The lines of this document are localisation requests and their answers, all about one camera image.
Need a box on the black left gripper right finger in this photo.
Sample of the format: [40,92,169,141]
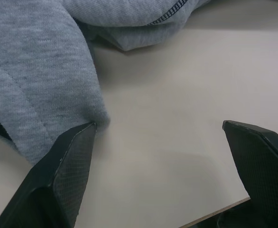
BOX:
[222,120,278,228]

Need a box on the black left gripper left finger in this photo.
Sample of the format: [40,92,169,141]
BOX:
[0,122,97,228]

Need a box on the grey zip-up sweatshirt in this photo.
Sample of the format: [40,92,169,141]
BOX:
[0,0,212,166]

